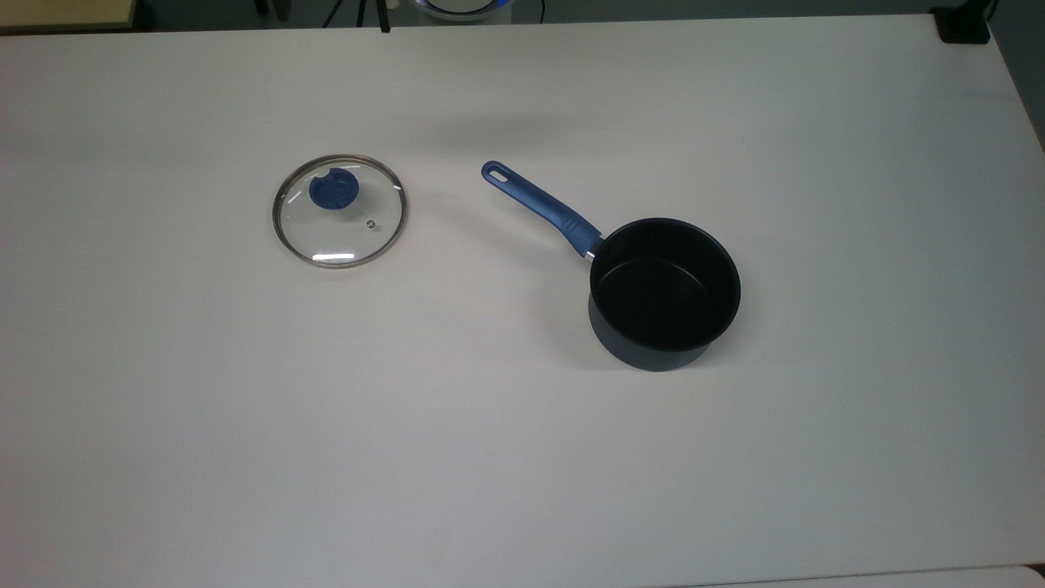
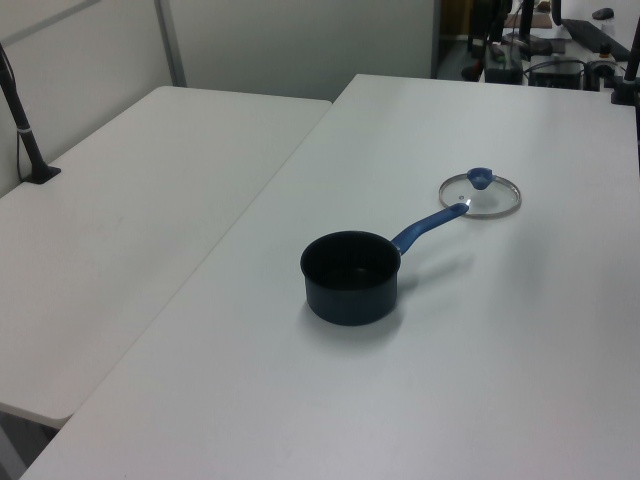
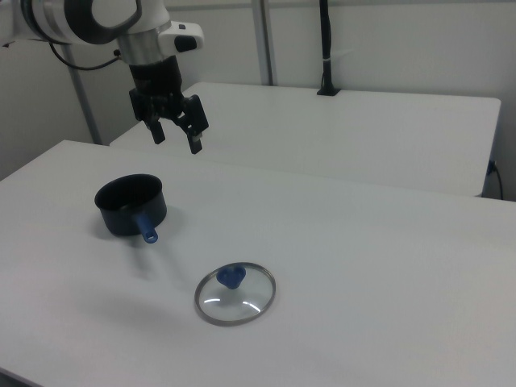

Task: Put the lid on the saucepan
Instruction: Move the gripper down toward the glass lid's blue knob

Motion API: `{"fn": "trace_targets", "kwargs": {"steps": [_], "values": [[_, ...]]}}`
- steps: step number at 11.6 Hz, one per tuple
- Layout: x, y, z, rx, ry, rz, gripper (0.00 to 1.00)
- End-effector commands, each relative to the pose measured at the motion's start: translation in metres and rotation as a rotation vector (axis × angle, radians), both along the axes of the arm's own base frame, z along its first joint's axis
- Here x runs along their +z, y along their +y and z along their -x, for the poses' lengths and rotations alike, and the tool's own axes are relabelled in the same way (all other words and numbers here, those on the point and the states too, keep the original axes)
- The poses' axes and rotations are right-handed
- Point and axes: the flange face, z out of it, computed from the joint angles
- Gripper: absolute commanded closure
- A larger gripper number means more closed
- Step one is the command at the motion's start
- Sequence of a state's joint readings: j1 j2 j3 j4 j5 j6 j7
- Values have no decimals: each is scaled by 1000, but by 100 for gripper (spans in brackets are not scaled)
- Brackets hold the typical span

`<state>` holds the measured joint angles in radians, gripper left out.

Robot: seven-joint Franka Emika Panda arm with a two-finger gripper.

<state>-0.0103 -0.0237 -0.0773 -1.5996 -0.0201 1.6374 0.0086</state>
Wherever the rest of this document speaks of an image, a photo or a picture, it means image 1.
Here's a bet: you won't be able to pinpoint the glass lid with blue knob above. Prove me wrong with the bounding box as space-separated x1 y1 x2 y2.
272 154 410 269

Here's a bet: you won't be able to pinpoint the black tripod legs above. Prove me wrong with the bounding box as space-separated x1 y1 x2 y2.
322 0 394 34

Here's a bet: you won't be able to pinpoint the black table clamp block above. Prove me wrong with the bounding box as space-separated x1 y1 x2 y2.
933 7 992 45

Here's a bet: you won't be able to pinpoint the light wooden board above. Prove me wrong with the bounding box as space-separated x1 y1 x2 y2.
0 0 137 33

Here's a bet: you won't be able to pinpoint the dark saucepan with blue handle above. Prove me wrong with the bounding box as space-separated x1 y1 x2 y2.
481 160 742 372

